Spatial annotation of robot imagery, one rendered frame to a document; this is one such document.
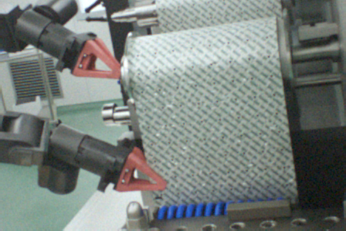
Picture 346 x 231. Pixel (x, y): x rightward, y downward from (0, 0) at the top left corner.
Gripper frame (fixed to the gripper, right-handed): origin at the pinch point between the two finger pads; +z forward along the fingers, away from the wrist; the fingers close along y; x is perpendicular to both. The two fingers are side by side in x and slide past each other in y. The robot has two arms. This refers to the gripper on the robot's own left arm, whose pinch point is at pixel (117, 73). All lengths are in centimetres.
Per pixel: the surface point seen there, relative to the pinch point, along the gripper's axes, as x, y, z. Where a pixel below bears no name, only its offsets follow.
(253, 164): -1.0, 6.3, 28.0
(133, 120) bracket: -6.3, 0.5, 6.1
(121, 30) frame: 1.6, -24.1, -9.7
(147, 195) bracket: -18.4, -1.3, 13.8
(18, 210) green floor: -195, -248, -95
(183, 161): -5.9, 6.9, 17.8
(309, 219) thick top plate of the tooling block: -2.2, 12.9, 38.6
